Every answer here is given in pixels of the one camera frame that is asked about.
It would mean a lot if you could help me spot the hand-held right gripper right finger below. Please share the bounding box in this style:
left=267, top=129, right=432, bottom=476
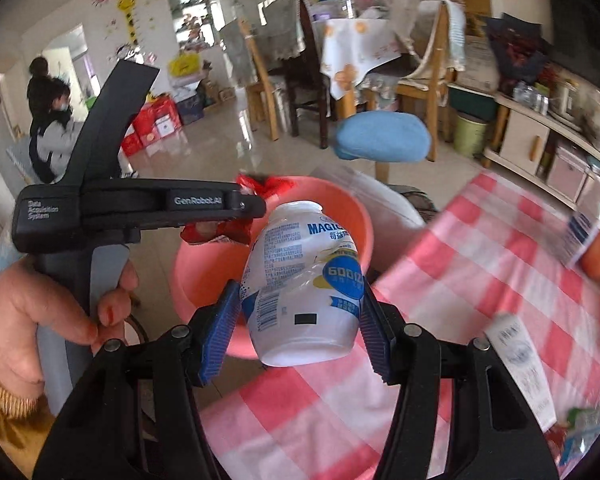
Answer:
left=359, top=284, right=561, bottom=480

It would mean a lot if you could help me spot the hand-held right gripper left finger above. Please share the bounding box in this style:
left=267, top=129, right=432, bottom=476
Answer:
left=32, top=280, right=243, bottom=480

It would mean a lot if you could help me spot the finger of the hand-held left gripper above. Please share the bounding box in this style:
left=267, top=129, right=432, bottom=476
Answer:
left=81, top=189, right=267, bottom=220
left=81, top=213, right=252, bottom=232

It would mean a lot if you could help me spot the pink plastic basin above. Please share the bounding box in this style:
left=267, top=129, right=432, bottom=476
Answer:
left=172, top=176, right=376, bottom=360

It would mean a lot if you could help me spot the red snack wrapper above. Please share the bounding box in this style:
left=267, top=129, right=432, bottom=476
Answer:
left=180, top=174, right=296, bottom=246

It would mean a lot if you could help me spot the white yogurt bottle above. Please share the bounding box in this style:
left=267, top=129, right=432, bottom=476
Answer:
left=240, top=201, right=365, bottom=368

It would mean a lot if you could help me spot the person's left forearm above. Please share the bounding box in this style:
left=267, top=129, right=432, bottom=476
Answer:
left=0, top=364, right=57, bottom=477

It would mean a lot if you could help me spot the person's left hand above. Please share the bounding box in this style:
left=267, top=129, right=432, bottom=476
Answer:
left=0, top=261, right=139, bottom=386

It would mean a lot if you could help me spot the small red gift box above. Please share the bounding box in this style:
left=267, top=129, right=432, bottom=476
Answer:
left=121, top=127, right=143, bottom=157

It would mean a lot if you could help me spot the large red gift box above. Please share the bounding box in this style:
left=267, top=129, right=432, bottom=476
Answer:
left=132, top=99, right=183, bottom=148

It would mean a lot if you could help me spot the red white checked tablecloth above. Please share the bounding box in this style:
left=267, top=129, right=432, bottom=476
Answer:
left=200, top=170, right=600, bottom=480

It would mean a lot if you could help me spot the wooden chair with grey cover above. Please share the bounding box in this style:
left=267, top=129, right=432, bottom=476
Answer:
left=220, top=0, right=308, bottom=142

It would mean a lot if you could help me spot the clear plastic bag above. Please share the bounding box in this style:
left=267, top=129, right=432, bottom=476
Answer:
left=307, top=162, right=441, bottom=271

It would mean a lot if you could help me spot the yellow bag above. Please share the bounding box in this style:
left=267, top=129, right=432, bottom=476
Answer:
left=167, top=50, right=203, bottom=78

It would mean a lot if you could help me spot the crushed blue white milk pouch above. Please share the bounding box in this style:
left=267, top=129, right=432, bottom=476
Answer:
left=482, top=312, right=558, bottom=433

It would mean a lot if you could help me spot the dark wooden chair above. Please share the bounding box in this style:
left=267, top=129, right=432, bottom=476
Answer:
left=285, top=0, right=331, bottom=150

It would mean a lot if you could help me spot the blue cushioned stool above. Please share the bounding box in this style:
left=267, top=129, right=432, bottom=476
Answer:
left=332, top=111, right=431, bottom=186

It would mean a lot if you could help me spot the white orange print table cloth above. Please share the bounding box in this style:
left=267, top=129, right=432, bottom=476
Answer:
left=320, top=17, right=406, bottom=103

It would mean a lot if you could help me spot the pale green waste bin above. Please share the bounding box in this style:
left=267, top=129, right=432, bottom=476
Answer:
left=452, top=112, right=488, bottom=157

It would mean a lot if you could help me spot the small blue white milk carton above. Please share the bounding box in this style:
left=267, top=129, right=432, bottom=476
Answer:
left=560, top=192, right=600, bottom=268

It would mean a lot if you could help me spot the white tv cabinet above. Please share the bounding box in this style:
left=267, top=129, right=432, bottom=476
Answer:
left=482, top=67, right=600, bottom=211

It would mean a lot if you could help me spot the pink storage box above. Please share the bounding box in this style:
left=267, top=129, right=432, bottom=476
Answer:
left=545, top=140, right=591, bottom=203

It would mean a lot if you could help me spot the dark green box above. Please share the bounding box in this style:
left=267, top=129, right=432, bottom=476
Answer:
left=447, top=85, right=498, bottom=121

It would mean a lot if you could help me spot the glass jars set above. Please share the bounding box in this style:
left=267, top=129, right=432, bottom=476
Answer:
left=512, top=82, right=551, bottom=113

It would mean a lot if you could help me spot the white cardboard box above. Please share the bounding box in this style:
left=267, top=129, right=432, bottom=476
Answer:
left=457, top=35, right=503, bottom=93

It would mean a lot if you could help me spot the white lace chair cover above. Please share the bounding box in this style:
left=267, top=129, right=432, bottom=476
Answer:
left=415, top=0, right=468, bottom=73

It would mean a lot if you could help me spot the white kitchen appliance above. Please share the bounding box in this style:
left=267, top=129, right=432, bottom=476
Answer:
left=550, top=77, right=586, bottom=121

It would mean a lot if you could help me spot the black wrapped bouquet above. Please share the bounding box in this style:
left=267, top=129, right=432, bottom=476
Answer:
left=485, top=15, right=556, bottom=96

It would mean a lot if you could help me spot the giraffe wall sticker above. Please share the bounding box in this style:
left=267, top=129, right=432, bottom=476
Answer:
left=115, top=0, right=144, bottom=52

